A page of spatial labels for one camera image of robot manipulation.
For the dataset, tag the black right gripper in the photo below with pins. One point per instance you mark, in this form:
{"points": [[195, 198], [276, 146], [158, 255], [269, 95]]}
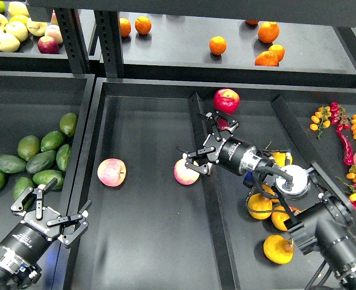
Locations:
{"points": [[231, 153]]}

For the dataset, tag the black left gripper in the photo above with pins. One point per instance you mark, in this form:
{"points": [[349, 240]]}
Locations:
{"points": [[28, 240]]}

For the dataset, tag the dark green avocado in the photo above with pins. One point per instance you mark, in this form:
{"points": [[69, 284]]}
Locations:
{"points": [[45, 176]]}

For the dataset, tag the yellow pear with brown spot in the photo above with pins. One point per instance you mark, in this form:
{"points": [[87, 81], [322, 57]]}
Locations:
{"points": [[278, 249]]}

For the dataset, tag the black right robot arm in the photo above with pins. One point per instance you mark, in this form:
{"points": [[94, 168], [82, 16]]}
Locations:
{"points": [[318, 218]]}

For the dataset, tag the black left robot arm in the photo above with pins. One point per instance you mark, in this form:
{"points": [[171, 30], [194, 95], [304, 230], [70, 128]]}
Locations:
{"points": [[21, 276]]}

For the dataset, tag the yellow pear under arm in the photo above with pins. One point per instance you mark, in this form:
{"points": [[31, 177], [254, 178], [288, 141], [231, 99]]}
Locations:
{"points": [[279, 217]]}

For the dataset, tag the green avocado bottom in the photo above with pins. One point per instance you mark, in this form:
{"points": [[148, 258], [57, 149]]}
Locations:
{"points": [[20, 185]]}

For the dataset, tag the dark avocado centre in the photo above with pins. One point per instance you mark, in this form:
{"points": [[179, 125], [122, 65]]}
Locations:
{"points": [[40, 162]]}

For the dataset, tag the green avocado right upright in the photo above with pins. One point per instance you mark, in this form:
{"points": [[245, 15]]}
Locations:
{"points": [[62, 157]]}

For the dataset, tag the dark avocado far left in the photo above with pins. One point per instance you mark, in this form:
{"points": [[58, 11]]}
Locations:
{"points": [[10, 164]]}

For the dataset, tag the yellow pear with stem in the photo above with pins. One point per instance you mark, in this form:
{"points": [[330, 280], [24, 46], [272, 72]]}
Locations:
{"points": [[282, 157]]}

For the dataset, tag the yellow pear right of pile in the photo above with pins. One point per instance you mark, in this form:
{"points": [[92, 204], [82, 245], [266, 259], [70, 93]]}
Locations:
{"points": [[269, 190]]}

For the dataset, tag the yellow pear of pile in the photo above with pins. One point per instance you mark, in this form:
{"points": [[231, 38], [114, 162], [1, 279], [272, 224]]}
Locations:
{"points": [[269, 190], [259, 206]]}

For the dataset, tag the yellow pear left of pile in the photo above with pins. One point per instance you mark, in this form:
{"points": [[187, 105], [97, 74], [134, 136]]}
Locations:
{"points": [[259, 206]]}

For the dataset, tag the green avocado round left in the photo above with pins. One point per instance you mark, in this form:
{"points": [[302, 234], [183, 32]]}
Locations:
{"points": [[28, 147]]}

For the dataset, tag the green avocado upper middle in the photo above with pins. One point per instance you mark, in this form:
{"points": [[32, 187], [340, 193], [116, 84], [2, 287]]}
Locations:
{"points": [[52, 141]]}

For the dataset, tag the green avocado top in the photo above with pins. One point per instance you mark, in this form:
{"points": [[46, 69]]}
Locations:
{"points": [[68, 124]]}

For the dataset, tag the dark red apple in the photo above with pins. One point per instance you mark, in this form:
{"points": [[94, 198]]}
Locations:
{"points": [[222, 124]]}

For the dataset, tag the pink apple centre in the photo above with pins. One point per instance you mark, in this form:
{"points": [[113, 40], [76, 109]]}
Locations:
{"points": [[184, 175]]}

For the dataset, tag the pink apple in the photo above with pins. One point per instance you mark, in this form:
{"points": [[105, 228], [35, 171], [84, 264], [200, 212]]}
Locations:
{"points": [[112, 172], [184, 175]]}

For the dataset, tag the bright red apple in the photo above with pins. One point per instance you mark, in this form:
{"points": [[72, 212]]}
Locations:
{"points": [[226, 100]]}

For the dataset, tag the pink apple left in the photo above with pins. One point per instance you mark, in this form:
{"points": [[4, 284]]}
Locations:
{"points": [[112, 172]]}

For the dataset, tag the orange centre shelf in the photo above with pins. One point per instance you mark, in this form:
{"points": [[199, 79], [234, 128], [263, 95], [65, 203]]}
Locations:
{"points": [[217, 45]]}

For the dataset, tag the orange front right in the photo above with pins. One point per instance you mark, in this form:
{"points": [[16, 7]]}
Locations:
{"points": [[267, 58]]}

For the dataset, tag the black upper shelf tray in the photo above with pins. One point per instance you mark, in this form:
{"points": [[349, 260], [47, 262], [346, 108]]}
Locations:
{"points": [[177, 48]]}

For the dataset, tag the black centre divided tray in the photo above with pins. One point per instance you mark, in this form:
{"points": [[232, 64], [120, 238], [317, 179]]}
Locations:
{"points": [[150, 232]]}

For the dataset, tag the orange cherry tomato vine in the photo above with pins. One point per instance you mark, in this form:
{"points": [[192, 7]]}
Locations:
{"points": [[321, 120]]}

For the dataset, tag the small orange right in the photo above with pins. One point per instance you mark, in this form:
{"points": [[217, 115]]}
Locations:
{"points": [[279, 50]]}

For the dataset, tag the black left tray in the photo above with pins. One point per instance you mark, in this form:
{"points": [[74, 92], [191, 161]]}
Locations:
{"points": [[32, 103]]}

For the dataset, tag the large orange top right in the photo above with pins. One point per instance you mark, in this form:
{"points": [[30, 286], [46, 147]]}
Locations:
{"points": [[268, 32]]}

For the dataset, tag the orange under top shelf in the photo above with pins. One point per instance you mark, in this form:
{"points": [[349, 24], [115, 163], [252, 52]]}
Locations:
{"points": [[252, 22]]}

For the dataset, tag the red cherry tomato vine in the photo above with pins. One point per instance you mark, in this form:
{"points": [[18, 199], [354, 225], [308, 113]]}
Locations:
{"points": [[339, 116]]}

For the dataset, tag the orange top left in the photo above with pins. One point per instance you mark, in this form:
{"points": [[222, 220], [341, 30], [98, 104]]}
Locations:
{"points": [[143, 25]]}

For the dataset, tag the red chili pepper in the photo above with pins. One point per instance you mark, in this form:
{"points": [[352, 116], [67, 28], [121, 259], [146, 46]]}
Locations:
{"points": [[348, 156]]}

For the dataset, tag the orange partly behind post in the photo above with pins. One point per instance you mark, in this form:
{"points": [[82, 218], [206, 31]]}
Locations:
{"points": [[125, 27]]}

